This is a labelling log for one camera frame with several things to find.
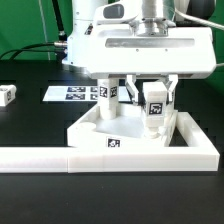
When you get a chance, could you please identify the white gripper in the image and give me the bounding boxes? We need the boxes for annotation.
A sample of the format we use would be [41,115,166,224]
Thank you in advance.
[86,24,216,104]

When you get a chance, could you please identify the black cables at base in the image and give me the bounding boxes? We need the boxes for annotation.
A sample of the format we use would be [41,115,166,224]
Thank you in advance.
[0,0,68,62]

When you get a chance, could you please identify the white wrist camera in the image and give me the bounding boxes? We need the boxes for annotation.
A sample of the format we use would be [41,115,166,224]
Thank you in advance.
[93,0,141,25]

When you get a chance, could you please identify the white square tabletop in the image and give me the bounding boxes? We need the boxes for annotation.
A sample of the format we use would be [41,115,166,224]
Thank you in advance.
[67,103,177,149]

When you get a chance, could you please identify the white L-shaped obstacle wall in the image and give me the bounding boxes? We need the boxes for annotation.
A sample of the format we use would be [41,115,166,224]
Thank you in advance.
[0,111,220,173]

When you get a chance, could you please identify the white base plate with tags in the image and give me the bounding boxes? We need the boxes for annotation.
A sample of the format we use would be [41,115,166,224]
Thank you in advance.
[43,86,130,102]

